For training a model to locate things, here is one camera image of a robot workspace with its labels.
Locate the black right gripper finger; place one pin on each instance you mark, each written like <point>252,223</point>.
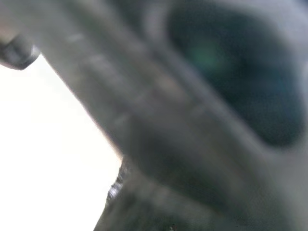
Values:
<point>115,192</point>

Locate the dark rounded object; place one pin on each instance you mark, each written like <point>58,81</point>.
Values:
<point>16,54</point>

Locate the metal cup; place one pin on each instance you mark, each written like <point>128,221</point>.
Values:
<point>149,91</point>

